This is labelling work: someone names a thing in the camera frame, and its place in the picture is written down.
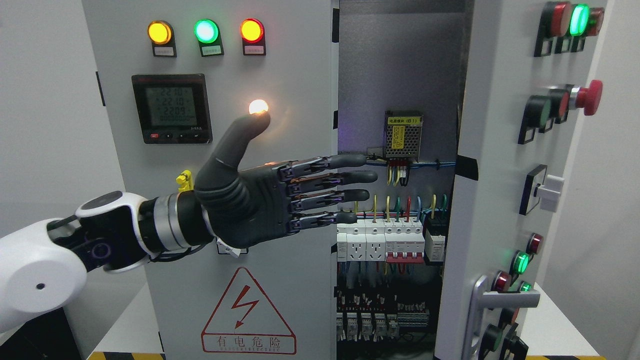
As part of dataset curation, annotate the dark grey robot left hand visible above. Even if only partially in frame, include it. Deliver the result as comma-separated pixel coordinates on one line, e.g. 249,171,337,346
194,111,378,249

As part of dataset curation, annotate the grey cabinet door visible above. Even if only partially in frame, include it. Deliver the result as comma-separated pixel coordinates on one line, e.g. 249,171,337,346
82,0,337,360
433,0,611,360

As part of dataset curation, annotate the white glowing indicator light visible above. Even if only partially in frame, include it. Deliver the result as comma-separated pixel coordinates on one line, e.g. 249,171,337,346
247,99,269,115

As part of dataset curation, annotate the red electric hazard warning sticker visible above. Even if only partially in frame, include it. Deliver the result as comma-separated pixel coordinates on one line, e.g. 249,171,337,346
200,267,298,356

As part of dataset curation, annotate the black digital power meter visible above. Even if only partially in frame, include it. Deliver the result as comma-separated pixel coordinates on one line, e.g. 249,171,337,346
131,73,213,145

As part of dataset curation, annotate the white socket breaker row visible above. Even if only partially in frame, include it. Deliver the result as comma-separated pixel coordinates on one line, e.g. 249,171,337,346
336,218,425,264

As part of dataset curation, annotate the relay terminal block row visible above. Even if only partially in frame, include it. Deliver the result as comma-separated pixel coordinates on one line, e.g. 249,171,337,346
333,285,432,343

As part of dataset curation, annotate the metal mesh power supply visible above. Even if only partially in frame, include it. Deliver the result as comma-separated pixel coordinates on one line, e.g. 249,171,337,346
382,110,425,160

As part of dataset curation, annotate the red indicator light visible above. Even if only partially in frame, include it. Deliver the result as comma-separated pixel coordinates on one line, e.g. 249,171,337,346
240,18,266,56

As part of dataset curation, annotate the green indicator light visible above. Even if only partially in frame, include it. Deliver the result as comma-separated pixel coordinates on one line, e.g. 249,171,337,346
193,18,225,57

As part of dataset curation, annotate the black white surge protector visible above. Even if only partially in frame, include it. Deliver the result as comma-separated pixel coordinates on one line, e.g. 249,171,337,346
423,216,448,265

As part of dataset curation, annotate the yellow indicator light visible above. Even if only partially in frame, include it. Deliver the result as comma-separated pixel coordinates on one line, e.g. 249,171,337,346
147,20,178,58

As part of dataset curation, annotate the black device with antenna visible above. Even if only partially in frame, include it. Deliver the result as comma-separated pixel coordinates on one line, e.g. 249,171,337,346
0,308,82,360

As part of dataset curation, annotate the red emergency stop button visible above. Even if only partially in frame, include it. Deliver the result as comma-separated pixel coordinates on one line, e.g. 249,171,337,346
566,79,604,116

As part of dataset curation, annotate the white rotary selector switch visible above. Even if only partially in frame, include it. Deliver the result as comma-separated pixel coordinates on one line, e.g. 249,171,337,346
215,237,249,259

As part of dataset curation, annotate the yellow terminal post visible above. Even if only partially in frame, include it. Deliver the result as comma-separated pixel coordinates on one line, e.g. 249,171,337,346
175,170,194,193

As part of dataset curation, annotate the silver door handle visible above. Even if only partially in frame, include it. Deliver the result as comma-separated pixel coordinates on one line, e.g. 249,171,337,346
461,275,541,360

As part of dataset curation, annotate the white selector switch right door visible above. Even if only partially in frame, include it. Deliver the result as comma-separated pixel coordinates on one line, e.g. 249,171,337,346
518,164,565,215

